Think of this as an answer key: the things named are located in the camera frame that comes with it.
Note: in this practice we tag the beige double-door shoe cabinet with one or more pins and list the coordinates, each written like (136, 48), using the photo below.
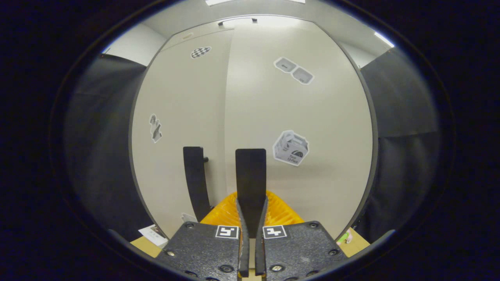
(367, 136)

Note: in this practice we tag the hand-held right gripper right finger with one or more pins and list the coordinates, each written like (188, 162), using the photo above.
(300, 249)

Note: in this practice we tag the large ceiling light panel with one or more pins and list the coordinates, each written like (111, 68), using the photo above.
(254, 1)

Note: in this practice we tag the beige cabinet drawer front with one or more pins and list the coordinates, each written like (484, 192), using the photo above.
(203, 35)

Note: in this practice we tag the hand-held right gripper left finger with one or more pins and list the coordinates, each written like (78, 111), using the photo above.
(203, 249)

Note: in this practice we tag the black backdrop cloth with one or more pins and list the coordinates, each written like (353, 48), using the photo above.
(101, 156)
(402, 156)

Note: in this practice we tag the small green pink object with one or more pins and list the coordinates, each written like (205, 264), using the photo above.
(343, 237)

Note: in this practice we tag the beige cabinet door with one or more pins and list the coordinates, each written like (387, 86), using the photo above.
(312, 109)
(183, 97)

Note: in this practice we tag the white paper sheet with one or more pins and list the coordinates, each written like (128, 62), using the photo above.
(154, 235)

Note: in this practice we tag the small ceiling light panel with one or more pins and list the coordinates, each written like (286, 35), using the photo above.
(384, 39)

